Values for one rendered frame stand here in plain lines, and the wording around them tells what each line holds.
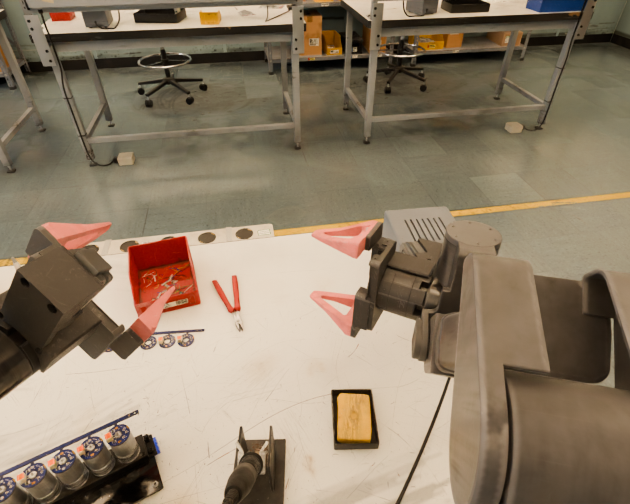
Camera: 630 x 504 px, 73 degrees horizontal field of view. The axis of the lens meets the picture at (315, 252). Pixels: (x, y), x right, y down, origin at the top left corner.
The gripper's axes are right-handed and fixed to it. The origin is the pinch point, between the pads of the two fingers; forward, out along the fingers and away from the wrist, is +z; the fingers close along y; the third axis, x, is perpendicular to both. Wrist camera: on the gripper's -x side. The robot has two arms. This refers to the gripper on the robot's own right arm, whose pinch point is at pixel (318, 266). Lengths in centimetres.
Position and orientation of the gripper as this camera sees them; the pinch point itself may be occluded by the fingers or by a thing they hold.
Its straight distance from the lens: 55.9
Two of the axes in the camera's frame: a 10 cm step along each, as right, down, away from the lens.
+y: 0.3, -8.5, -5.3
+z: -8.9, -2.6, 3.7
